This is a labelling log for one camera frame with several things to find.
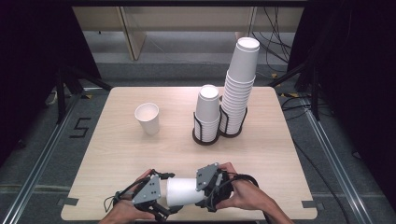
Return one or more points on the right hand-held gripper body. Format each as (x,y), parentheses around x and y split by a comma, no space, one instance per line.
(207,177)

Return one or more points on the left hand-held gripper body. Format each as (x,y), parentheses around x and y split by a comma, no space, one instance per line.
(148,191)

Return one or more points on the white paper cup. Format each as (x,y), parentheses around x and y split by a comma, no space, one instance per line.
(183,192)
(149,123)

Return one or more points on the short stack of paper cups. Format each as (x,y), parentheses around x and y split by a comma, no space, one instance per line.
(208,105)

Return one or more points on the tall stack of paper cups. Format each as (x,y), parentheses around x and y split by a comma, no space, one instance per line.
(243,62)

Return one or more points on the person's left hand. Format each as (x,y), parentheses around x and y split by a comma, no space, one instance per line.
(124,213)

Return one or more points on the person's right hand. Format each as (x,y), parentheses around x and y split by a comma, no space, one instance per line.
(249,196)

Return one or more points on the black tape strip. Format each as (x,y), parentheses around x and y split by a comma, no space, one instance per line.
(68,201)
(311,204)

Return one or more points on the black metal stand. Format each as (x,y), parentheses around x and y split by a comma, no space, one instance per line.
(314,93)
(60,93)

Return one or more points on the light wooden shelf unit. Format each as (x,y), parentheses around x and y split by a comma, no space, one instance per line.
(134,34)

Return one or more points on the black curtain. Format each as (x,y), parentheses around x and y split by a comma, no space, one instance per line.
(358,62)
(31,56)

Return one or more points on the aluminium floor rail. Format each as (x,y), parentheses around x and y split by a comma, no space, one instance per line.
(40,168)
(336,161)

